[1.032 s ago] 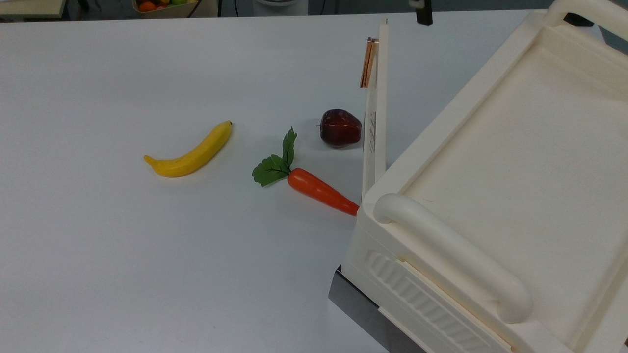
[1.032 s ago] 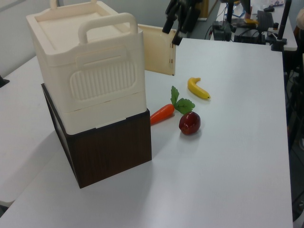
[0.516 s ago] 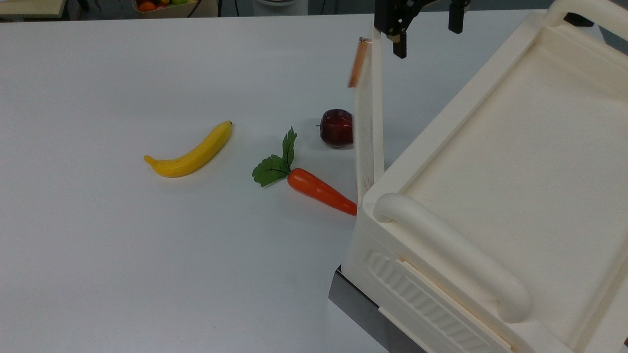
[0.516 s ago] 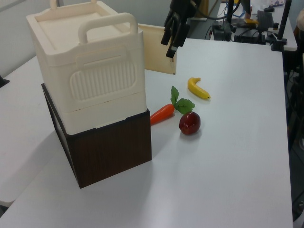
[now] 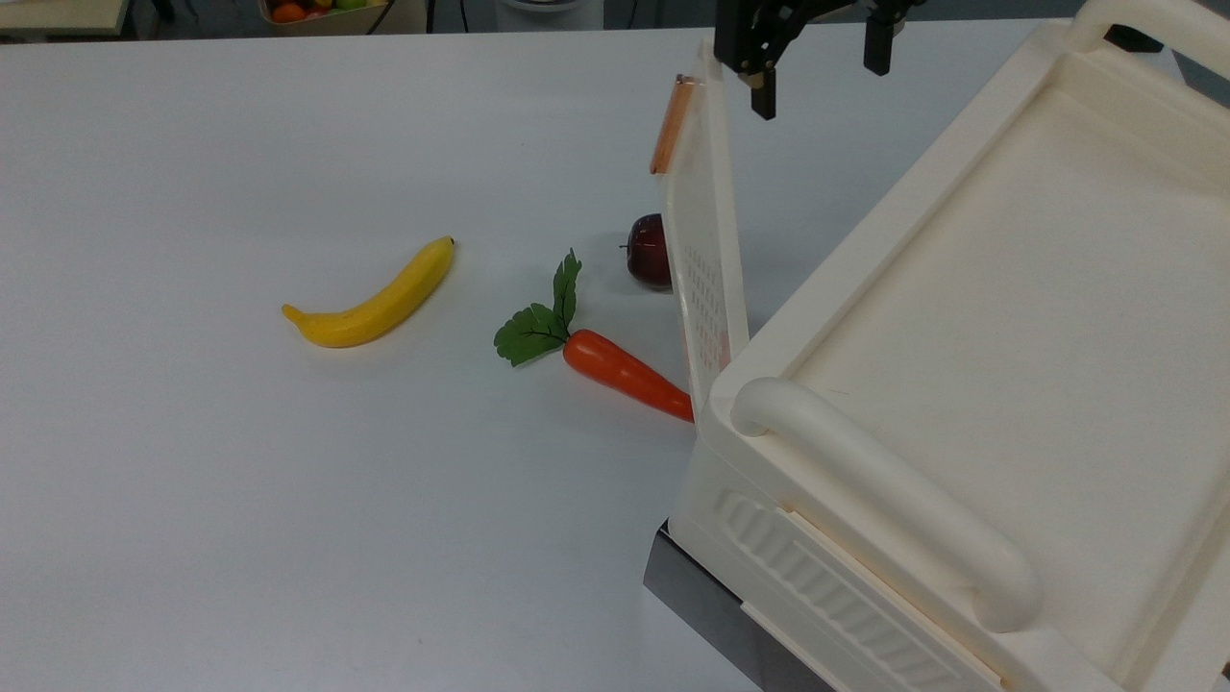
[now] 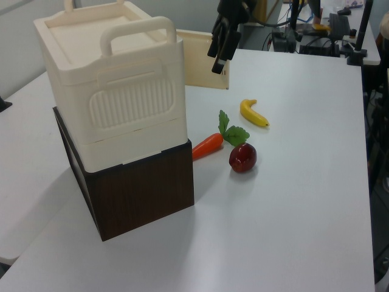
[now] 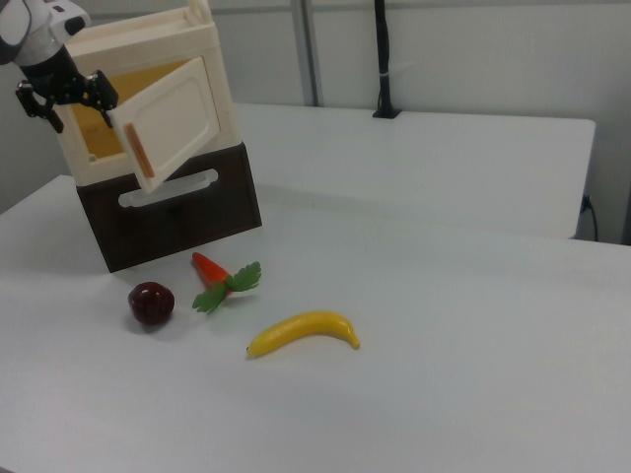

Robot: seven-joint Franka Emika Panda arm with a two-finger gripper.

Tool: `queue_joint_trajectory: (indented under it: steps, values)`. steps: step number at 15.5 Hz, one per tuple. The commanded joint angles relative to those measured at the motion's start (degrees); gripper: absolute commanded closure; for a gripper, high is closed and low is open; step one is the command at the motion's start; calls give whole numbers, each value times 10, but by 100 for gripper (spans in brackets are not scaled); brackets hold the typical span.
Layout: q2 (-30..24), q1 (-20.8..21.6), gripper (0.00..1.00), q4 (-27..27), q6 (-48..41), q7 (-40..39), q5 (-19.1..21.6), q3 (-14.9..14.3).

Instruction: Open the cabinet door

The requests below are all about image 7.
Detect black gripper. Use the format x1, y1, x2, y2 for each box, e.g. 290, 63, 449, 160
14, 46, 120, 135

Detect cream cabinet door orange handle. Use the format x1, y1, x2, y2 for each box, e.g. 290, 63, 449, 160
106, 55, 223, 194

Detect dark drawer base box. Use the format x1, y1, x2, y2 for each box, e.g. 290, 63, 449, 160
76, 141, 263, 275

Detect dark red toy apple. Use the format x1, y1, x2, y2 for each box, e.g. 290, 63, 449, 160
127, 281, 176, 327

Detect orange toy carrot green leaves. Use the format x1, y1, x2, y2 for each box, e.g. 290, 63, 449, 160
190, 251, 263, 315

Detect black pole with clamp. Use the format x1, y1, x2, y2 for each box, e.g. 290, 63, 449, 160
371, 0, 403, 120

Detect yellow toy banana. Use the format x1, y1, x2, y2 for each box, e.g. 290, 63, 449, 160
245, 309, 362, 361

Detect cream plastic tray with handles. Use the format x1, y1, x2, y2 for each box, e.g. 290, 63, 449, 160
55, 0, 237, 191

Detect black power cable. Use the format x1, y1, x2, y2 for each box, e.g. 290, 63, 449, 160
581, 193, 600, 243

